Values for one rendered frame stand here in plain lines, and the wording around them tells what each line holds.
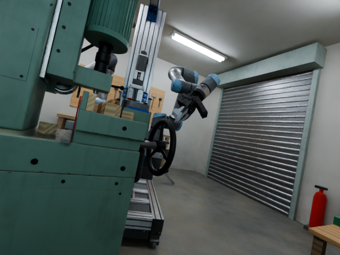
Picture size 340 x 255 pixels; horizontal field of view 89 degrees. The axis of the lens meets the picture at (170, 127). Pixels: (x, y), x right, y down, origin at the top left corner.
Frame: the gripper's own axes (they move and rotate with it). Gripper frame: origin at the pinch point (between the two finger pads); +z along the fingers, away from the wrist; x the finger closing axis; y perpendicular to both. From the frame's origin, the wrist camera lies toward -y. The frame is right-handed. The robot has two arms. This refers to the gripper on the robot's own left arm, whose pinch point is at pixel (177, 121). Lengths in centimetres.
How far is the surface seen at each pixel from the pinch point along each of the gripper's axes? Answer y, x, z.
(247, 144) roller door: -8, -262, -179
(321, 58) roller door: -37, -112, -279
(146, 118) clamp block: 12.8, 1.4, 7.8
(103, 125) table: 3.3, 24.8, 27.5
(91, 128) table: 4.5, 26.0, 30.7
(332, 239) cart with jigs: -84, -49, -14
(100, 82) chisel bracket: 25.2, 22.6, 14.8
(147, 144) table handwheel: 6.1, -5.4, 16.0
